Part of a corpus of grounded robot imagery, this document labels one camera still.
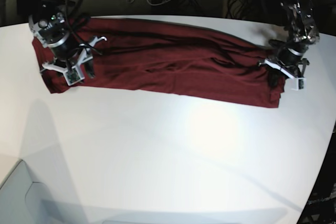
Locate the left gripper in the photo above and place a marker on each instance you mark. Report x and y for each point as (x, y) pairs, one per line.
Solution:
(288, 63)

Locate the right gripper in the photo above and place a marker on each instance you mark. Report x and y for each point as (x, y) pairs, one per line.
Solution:
(71, 60)

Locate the dark red t-shirt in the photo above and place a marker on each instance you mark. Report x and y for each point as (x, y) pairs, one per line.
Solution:
(179, 59)

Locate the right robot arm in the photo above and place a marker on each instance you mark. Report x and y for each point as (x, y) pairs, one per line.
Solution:
(51, 22)

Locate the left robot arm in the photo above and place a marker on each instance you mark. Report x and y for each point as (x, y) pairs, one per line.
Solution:
(302, 29)

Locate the white bin at corner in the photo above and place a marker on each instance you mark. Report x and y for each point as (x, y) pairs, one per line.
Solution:
(24, 200)

